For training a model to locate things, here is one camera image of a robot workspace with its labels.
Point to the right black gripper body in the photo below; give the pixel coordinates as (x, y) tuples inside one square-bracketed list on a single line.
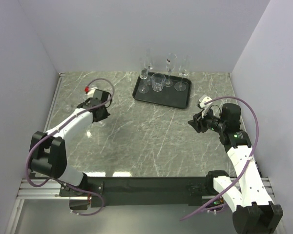
[(213, 122)]

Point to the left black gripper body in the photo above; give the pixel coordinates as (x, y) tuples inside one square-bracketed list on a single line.
[(105, 113)]

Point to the small stemmed glass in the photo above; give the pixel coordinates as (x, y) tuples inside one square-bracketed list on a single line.
[(143, 87)]

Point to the clear glass tumbler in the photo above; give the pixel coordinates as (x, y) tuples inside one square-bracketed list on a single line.
[(158, 81)]

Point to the clear flute glass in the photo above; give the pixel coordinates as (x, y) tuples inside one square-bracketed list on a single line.
[(183, 73)]

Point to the champagne flute with dark mark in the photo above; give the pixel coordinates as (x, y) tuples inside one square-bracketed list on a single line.
[(170, 65)]

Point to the clear wine glass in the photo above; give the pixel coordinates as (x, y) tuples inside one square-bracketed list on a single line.
[(149, 66)]

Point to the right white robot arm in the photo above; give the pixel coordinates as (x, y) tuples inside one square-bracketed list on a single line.
[(253, 211)]

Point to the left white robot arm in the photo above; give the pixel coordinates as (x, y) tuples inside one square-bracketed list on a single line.
[(48, 149)]

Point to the black rectangular tray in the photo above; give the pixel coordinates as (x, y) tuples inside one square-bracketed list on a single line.
[(168, 97)]

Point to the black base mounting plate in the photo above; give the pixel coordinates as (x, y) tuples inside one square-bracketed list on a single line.
[(118, 191)]

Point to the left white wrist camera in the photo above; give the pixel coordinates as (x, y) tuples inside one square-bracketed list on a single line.
[(91, 91)]

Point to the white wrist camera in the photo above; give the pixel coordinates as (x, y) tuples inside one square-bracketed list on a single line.
[(91, 91), (205, 101)]

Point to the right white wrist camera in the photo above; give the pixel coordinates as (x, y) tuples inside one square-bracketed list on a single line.
[(205, 101)]

